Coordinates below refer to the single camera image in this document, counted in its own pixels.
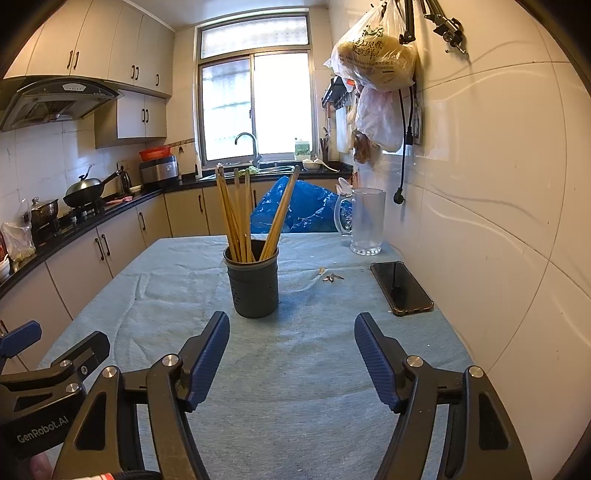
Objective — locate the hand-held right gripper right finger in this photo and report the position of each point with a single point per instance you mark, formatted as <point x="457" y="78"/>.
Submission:
<point x="374" y="364"/>

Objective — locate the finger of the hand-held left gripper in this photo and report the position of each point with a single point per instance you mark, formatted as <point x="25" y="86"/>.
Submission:
<point x="87" y="350"/>
<point x="21" y="339"/>

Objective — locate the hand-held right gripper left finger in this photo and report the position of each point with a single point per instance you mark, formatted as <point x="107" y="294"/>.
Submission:
<point x="210" y="364"/>

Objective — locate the dark grey chopstick holder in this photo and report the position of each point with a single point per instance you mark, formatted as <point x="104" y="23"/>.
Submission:
<point x="254" y="286"/>

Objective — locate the bunch of wooden chopsticks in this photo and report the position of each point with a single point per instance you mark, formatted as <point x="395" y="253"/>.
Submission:
<point x="240" y="221"/>

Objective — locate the person's left hand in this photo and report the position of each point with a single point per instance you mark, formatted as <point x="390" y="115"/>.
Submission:
<point x="41" y="468"/>

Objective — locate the white bowl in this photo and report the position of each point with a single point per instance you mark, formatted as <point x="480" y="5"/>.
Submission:
<point x="4" y="270"/>

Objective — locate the black smartphone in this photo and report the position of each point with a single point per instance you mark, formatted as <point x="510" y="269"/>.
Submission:
<point x="401" y="288"/>

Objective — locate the grey-blue tablecloth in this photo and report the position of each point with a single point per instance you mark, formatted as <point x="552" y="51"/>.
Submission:
<point x="295" y="392"/>

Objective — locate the small keys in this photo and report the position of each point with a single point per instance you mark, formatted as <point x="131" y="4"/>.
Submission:
<point x="332" y="277"/>

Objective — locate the clear plastic food bag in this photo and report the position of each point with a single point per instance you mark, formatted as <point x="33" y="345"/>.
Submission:
<point x="18" y="242"/>

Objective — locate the beige lower kitchen cabinets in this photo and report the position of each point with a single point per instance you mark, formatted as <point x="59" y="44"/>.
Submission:
<point x="124" y="235"/>

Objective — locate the beige kitchen cabinets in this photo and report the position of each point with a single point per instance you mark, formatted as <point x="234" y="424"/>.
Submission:
<point x="124" y="235"/>
<point x="101" y="46"/>

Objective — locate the black gas stove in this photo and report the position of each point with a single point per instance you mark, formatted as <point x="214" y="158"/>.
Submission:
<point x="69" y="221"/>

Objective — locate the steel cooking pot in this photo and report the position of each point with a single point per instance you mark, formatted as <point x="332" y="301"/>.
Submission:
<point x="44" y="212"/>

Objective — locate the black wok with lid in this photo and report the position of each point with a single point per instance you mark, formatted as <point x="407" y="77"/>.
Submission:
<point x="83" y="191"/>

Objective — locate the steel kettle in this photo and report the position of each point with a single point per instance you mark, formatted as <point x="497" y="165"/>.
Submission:
<point x="124" y="182"/>

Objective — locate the blue plastic bag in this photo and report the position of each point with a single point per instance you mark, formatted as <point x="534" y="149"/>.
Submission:
<point x="309" y="203"/>

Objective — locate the black kitchen countertop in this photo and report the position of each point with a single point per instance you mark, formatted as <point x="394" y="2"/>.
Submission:
<point x="189" y="182"/>

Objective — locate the silver rice cooker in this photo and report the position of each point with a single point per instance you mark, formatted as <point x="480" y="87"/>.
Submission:
<point x="159" y="173"/>

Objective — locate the green dish cloth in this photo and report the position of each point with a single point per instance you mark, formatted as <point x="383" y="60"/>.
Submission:
<point x="248" y="170"/>

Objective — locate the white bottle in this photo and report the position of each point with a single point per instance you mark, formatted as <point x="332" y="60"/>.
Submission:
<point x="198" y="167"/>

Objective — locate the white ladle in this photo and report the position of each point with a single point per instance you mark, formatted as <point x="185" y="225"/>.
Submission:
<point x="318" y="164"/>

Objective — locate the brown hanging bag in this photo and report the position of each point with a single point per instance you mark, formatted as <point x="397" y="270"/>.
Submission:
<point x="364" y="150"/>

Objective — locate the chrome sink faucet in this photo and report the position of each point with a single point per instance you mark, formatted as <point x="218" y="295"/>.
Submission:
<point x="254" y="147"/>

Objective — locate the dark countertop utensil holder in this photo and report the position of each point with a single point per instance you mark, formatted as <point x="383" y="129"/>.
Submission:
<point x="325" y="148"/>

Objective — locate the green packet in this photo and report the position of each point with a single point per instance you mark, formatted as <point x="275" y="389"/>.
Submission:
<point x="302" y="150"/>

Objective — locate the white cutting board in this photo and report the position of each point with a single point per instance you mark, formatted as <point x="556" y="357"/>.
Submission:
<point x="342" y="131"/>

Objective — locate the grey range hood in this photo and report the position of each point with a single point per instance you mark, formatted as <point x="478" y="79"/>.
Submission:
<point x="55" y="101"/>

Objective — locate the white hanging plastic bag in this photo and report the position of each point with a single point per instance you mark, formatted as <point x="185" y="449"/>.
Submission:
<point x="378" y="120"/>

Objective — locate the kitchen window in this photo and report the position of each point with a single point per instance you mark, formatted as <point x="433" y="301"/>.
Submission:
<point x="277" y="101"/>

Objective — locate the beige upper kitchen cabinets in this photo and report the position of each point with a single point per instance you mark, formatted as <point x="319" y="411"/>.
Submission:
<point x="101" y="46"/>

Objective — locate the yellow hanging plastic bag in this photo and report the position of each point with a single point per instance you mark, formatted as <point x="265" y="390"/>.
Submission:
<point x="374" y="50"/>

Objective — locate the black wall rack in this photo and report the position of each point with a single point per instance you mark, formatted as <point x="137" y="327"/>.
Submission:
<point x="337" y="92"/>

